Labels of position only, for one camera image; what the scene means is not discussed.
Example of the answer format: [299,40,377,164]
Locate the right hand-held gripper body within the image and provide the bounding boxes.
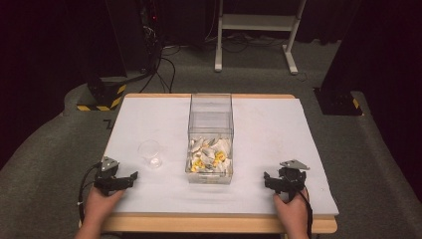
[278,158,312,201]

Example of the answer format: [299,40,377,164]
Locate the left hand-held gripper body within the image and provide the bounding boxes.
[94,155,124,197]

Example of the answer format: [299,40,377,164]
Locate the person's left hand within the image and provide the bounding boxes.
[82,186,126,231]

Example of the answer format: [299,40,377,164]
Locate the person's right hand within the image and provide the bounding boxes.
[273,189,311,239]

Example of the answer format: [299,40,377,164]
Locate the clear plastic cup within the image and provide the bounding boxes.
[137,139,164,169]

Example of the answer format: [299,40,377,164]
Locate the white table mat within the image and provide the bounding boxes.
[109,96,340,217]

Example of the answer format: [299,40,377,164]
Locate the pile of white yellow packets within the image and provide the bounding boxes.
[188,135,233,174]

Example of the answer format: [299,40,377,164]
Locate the wooden table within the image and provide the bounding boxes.
[100,92,339,235]

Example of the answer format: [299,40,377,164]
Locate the black stand with striped base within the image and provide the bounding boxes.
[76,74,128,113]

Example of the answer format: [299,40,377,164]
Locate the clear plastic box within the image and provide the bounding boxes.
[184,93,235,185]

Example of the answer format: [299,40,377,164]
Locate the black stand base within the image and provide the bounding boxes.
[313,87,364,118]

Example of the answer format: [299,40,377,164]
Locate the dark equipment rack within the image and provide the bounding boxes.
[136,0,164,74]

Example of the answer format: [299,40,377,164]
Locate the white metal stand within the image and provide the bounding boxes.
[213,0,309,76]

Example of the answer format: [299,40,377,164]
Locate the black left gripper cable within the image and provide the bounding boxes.
[77,161,102,224]

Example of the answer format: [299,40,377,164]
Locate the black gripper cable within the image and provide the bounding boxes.
[77,161,102,224]
[298,187,315,239]

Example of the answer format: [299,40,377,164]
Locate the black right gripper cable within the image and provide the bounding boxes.
[298,187,315,239]

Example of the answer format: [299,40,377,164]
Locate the black floor cables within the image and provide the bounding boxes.
[138,45,182,95]

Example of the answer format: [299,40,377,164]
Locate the cables under white stand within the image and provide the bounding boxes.
[203,31,291,55]

